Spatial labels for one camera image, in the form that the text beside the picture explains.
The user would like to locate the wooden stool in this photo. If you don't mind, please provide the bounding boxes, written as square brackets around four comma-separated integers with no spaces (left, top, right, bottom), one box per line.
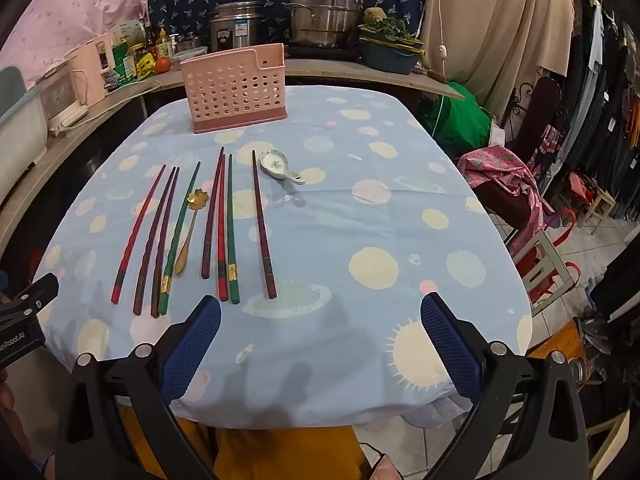
[590,187,619,234]

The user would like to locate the red stool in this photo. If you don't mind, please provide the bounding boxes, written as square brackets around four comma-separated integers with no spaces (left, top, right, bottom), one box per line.
[510,230,582,313]

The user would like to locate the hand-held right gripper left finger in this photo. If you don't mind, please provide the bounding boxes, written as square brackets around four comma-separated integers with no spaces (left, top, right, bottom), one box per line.
[55,294,223,480]

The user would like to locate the gold flower spoon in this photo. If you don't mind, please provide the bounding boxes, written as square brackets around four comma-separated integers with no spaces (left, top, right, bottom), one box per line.
[174,189,209,276]

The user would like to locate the person's orange pants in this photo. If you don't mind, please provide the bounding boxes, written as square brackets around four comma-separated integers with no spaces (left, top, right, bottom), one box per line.
[120,405,362,480]

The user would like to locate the steel steamer pot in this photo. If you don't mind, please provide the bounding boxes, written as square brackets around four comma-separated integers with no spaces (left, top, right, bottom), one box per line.
[285,0,376,50]

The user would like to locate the red and black chopstick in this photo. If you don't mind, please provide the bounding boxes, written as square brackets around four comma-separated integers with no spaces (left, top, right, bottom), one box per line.
[111,164,167,306]

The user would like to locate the white carton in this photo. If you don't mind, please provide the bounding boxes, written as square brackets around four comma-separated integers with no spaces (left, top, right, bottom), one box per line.
[110,20,146,46]

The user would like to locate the clear food container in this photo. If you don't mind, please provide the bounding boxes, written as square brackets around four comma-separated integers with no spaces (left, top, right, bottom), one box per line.
[172,46,208,71]

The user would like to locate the white power cable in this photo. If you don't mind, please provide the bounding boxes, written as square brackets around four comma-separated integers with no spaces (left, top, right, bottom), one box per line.
[49,80,162,137]

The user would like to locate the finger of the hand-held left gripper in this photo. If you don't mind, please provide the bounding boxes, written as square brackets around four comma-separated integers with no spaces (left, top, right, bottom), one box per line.
[0,272,60,329]

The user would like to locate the green chopstick gold band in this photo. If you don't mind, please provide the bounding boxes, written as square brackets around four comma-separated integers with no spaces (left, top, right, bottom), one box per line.
[158,161,201,316]
[227,154,241,305]

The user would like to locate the steel rice cooker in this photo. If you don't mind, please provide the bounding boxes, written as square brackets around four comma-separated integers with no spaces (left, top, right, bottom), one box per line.
[209,1,272,53]

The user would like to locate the green can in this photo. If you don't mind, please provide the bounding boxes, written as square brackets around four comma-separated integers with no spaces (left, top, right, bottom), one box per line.
[111,42,137,86]

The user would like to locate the pink dotted cloth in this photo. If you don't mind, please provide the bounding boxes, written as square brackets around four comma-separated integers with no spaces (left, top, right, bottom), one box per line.
[0,0,168,88]

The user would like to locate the maroon chopstick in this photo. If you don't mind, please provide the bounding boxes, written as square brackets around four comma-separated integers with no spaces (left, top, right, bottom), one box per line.
[201,147,224,280]
[251,149,277,299]

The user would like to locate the white plastic dish box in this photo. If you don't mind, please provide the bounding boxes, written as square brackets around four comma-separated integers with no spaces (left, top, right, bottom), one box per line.
[0,67,51,193]

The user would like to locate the black induction cooktop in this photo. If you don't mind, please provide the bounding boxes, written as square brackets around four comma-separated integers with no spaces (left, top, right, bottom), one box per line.
[285,42,362,59]

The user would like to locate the row of hanging clothes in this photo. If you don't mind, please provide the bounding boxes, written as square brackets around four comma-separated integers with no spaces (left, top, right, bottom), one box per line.
[560,0,640,221]

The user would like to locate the dark brown chopstick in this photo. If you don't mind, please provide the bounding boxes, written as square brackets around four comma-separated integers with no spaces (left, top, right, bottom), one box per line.
[151,167,180,318]
[133,166,177,316]

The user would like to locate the grey countertop board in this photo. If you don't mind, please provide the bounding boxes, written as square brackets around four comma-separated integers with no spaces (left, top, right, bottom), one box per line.
[107,57,466,102]

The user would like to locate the pink electric kettle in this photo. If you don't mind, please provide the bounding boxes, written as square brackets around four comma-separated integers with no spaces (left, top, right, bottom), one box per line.
[67,34,117,108]

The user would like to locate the beige curtain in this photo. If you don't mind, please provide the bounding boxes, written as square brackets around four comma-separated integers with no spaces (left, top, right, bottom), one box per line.
[420,0,576,117]

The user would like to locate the blue planet print tablecloth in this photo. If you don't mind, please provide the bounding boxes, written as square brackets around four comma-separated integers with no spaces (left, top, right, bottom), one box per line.
[32,85,533,428]

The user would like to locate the dark chair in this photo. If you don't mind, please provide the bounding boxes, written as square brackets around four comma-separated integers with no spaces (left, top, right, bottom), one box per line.
[502,77,568,161]

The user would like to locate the white ceramic spoon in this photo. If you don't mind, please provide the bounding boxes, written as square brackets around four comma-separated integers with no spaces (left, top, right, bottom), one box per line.
[258,150,306,186]

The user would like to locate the leafy greens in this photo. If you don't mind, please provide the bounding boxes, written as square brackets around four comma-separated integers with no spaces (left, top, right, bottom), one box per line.
[360,16,417,41]

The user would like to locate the wood grain side shelf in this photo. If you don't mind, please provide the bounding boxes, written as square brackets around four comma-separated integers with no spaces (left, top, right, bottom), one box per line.
[0,80,162,256]

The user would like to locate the green plastic bag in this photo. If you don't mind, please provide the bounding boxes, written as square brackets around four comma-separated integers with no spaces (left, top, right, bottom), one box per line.
[417,80,494,158]

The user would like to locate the blue basin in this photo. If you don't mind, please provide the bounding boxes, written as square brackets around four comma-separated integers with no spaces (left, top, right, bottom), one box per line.
[358,37,423,75]

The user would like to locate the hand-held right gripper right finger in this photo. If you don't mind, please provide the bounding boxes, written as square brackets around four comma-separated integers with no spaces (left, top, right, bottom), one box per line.
[420,291,591,480]

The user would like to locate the pink floral cloth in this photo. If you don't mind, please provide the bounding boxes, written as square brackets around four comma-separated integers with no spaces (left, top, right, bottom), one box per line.
[457,145,551,256]

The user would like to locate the pink perforated utensil holder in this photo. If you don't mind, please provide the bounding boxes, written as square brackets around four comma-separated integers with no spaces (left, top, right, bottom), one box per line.
[181,44,288,134]

